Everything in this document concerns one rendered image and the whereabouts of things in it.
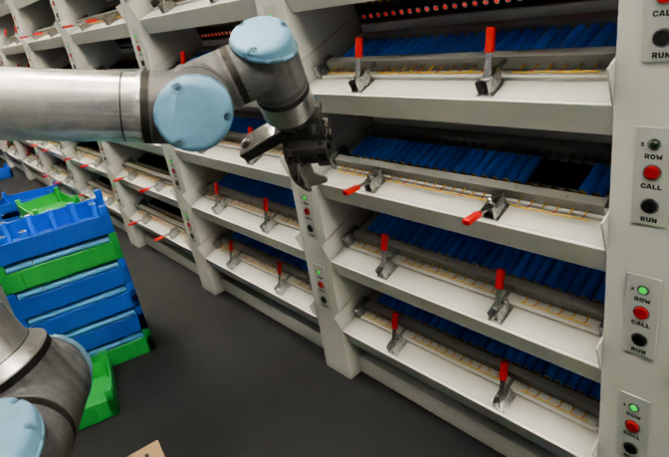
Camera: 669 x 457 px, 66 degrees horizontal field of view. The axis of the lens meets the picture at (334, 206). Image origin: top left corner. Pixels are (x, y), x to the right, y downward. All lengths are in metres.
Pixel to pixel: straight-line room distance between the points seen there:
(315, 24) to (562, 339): 0.74
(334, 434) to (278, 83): 0.81
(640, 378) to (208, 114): 0.68
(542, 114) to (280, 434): 0.91
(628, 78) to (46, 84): 0.66
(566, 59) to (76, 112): 0.62
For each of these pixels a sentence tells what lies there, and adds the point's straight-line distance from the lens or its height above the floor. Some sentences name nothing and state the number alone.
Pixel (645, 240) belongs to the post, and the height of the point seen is 0.57.
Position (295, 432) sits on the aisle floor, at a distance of 1.30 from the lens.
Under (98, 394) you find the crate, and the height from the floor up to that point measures 0.00.
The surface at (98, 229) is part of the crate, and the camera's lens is 1.55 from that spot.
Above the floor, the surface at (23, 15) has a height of 1.05.
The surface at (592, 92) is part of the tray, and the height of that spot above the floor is 0.74.
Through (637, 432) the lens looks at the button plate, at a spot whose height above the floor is 0.26.
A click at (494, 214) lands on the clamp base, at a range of 0.84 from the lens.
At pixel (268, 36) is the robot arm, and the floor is 0.87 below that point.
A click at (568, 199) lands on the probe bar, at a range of 0.82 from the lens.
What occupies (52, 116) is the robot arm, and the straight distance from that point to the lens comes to 0.67.
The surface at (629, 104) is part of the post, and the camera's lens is 0.70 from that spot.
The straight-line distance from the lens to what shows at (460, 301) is 1.00.
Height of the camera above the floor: 0.90
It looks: 22 degrees down
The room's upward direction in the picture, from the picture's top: 9 degrees counter-clockwise
